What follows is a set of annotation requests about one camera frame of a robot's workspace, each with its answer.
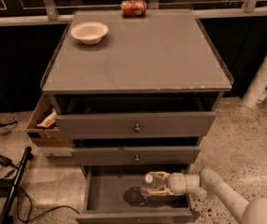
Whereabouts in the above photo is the black power adapter cable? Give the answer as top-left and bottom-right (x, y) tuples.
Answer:
(0, 146), (20, 177)

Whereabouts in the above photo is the grey drawer cabinet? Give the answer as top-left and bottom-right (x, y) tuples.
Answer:
(39, 8), (234, 179)

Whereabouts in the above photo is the white cylindrical pillar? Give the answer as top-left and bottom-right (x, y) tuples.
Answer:
(242, 55), (267, 108)

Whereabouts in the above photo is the red soda can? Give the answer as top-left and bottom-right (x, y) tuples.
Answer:
(120, 0), (147, 17)

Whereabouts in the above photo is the grey top drawer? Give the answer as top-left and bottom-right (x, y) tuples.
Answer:
(50, 91), (221, 140)

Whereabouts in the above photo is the white paper bowl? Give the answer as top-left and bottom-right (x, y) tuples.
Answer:
(71, 21), (108, 45)

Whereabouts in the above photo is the brown cardboard box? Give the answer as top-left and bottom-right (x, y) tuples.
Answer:
(26, 94), (71, 157)

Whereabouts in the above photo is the crumpled paper in box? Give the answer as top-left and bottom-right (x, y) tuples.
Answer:
(37, 111), (56, 128)

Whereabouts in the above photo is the grey bottom drawer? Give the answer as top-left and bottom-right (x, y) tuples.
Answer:
(76, 164), (200, 224)

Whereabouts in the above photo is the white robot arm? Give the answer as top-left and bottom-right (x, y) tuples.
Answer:
(141, 168), (267, 224)

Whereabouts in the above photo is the grey drawer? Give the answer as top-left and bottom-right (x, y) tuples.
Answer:
(76, 164), (200, 224)
(50, 91), (221, 140)
(71, 137), (201, 165)

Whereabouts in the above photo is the black metal stand pole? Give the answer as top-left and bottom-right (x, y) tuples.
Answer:
(0, 147), (33, 224)

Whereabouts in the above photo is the grey middle drawer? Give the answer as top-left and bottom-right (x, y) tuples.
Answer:
(71, 137), (201, 165)

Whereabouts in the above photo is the clear plastic water bottle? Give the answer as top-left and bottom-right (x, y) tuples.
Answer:
(141, 173), (157, 196)

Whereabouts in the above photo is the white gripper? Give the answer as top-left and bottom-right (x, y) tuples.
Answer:
(141, 172), (187, 197)

